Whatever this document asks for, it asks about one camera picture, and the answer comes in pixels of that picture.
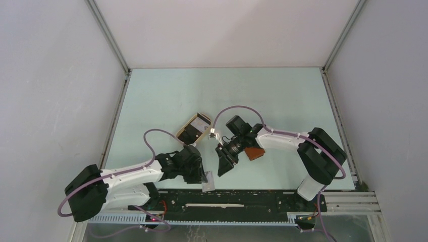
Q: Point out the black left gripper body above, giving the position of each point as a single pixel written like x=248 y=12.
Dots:
x=193 y=173

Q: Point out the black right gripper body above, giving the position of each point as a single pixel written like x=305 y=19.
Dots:
x=233 y=148

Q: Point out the brown leather card holder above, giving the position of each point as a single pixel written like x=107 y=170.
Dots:
x=254 y=153

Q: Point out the oval wooden tray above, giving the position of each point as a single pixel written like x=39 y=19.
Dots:
x=190 y=135

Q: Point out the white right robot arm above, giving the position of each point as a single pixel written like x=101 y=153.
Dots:
x=321 y=156

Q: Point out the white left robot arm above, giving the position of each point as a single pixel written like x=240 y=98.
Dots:
x=94 y=190

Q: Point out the grey card in tray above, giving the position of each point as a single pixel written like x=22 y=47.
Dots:
x=201 y=122

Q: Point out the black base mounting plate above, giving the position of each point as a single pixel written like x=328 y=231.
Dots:
x=233 y=205

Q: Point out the light blue cable duct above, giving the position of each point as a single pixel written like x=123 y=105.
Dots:
x=142 y=219

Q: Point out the aluminium corner frame post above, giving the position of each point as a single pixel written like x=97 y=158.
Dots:
x=344 y=34

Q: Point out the left aluminium corner post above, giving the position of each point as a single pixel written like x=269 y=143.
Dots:
x=103 y=25

